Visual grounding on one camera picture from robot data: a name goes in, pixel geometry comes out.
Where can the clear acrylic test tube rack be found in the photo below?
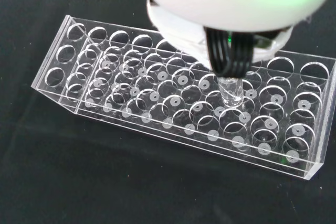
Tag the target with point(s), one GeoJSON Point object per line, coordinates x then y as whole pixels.
{"type": "Point", "coordinates": [157, 108]}

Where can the black bench cloth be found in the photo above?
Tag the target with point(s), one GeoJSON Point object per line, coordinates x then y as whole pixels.
{"type": "Point", "coordinates": [78, 182]}

